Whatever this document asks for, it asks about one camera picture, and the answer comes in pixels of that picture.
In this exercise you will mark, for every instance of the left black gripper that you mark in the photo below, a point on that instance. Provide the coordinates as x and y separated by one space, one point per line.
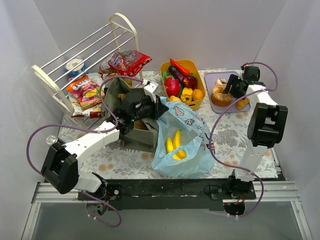
158 108

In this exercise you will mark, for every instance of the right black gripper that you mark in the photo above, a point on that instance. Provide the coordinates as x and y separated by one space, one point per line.
231 85

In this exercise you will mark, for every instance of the brown paper snack bag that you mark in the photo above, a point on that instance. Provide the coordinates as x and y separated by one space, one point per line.
131 103

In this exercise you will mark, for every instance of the green canvas tote bag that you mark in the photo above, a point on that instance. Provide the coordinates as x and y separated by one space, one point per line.
144 135

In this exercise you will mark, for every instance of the light blue plastic bag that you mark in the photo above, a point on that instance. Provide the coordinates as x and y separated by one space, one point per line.
194 141

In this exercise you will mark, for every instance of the yellow banana bunch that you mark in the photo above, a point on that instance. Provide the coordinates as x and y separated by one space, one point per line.
173 144

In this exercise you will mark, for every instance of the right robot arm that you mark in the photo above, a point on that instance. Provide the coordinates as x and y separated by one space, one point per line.
265 129

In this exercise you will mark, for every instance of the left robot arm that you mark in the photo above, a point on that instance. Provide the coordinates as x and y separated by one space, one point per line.
61 164

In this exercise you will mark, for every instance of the chocolate white donut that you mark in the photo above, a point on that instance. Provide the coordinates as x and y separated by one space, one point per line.
221 81

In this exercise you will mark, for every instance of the orange croissant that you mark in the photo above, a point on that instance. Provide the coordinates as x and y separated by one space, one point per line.
242 103

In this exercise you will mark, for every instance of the pink dragon fruit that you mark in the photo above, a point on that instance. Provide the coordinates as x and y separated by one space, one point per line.
171 85

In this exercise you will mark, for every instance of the yellow bell pepper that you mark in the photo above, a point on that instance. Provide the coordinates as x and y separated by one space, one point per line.
186 95

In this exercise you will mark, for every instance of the orange fruit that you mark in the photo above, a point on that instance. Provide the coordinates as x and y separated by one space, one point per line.
197 95

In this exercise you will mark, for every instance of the purple eggplant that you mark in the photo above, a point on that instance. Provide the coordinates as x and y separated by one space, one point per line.
176 73

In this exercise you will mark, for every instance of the red apple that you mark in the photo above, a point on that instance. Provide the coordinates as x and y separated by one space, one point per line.
190 81

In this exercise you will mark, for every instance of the yellow plastic fruit basket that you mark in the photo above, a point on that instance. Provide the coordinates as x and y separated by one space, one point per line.
193 71

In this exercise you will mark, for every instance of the red chili pepper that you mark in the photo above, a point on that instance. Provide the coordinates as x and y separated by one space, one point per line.
184 71

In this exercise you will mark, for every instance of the red snack bag lower shelf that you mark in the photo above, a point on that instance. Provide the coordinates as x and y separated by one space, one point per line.
128 62

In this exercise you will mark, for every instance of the colourful fruit candy bag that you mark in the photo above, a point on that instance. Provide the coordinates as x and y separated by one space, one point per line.
86 91

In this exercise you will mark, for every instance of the white metal shelf rack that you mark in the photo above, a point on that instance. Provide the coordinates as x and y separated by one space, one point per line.
83 57

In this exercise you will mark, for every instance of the blue white tin can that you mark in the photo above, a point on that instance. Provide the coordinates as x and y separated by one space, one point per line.
75 66

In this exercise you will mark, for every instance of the dark drink can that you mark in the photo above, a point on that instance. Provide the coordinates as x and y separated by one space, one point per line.
52 139

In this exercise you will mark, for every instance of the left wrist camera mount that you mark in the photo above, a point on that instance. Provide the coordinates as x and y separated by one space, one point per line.
149 88

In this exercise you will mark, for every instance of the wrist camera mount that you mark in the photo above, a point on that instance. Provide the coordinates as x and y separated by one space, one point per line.
149 88
245 69

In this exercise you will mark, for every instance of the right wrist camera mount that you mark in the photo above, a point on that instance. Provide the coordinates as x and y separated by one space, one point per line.
245 69

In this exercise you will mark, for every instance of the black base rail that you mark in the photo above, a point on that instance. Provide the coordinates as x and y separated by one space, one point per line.
159 194

